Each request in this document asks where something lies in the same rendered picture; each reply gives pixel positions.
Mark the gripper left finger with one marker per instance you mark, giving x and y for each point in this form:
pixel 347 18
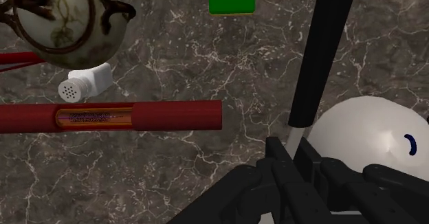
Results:
pixel 254 196

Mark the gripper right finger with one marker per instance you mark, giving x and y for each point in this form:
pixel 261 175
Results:
pixel 385 196

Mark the white round object, blue mark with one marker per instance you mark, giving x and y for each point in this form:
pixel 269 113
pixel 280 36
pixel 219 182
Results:
pixel 365 129

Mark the dark red pen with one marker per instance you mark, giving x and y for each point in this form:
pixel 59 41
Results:
pixel 174 115

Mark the white salt shaker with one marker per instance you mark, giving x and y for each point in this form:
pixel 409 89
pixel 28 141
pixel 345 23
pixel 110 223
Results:
pixel 93 81

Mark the thin red stick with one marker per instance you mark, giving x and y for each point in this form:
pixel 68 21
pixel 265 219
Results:
pixel 16 58

